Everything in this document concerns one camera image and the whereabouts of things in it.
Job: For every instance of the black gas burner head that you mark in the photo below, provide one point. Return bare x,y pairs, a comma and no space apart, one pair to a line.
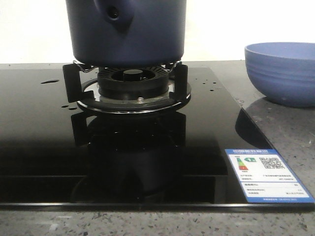
129,84

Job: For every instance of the light blue ceramic bowl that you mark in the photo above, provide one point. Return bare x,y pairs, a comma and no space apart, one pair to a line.
283,71

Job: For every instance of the black glass gas cooktop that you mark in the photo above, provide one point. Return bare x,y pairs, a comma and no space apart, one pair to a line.
54,156

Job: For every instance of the blue energy label sticker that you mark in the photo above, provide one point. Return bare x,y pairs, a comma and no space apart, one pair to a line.
265,178

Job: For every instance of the black pot support grate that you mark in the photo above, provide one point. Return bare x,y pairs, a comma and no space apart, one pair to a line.
87,95

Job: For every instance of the dark blue cooking pot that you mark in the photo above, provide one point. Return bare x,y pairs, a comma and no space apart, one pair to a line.
127,33

